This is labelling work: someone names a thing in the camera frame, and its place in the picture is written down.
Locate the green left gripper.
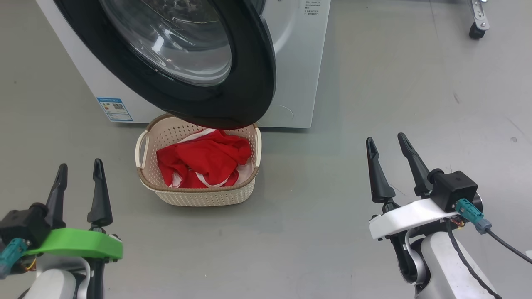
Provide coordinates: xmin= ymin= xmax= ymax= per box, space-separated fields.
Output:
xmin=26 ymin=158 xmax=124 ymax=262

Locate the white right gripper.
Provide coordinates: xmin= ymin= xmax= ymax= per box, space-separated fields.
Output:
xmin=366 ymin=132 xmax=460 ymax=240

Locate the red garment with white trim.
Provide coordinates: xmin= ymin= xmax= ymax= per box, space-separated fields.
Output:
xmin=156 ymin=129 xmax=253 ymax=189

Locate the black round glass washer door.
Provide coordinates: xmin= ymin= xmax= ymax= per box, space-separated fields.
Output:
xmin=53 ymin=0 xmax=277 ymax=130

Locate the cream perforated plastic laundry basket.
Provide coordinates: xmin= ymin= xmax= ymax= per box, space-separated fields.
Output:
xmin=135 ymin=113 xmax=262 ymax=207

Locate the white front-load washing machine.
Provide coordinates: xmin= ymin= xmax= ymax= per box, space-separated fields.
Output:
xmin=35 ymin=0 xmax=332 ymax=129

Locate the blue energy label sticker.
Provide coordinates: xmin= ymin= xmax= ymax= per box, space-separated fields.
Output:
xmin=96 ymin=97 xmax=134 ymax=122

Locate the round drain filter cover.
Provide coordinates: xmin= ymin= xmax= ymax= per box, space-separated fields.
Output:
xmin=266 ymin=105 xmax=294 ymax=125

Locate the metal partition leg with caster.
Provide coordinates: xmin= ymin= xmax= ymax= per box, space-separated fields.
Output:
xmin=468 ymin=0 xmax=490 ymax=40

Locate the left camera cable teal connector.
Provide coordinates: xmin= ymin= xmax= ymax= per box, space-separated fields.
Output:
xmin=0 ymin=238 xmax=29 ymax=279

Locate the camera cable teal connector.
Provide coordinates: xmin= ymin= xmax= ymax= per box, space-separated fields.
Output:
xmin=455 ymin=199 xmax=532 ymax=265
xmin=0 ymin=238 xmax=29 ymax=279

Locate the right camera cable teal connector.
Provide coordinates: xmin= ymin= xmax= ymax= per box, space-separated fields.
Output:
xmin=455 ymin=199 xmax=532 ymax=265

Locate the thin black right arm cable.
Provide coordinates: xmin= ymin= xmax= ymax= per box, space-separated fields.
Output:
xmin=445 ymin=220 xmax=503 ymax=299

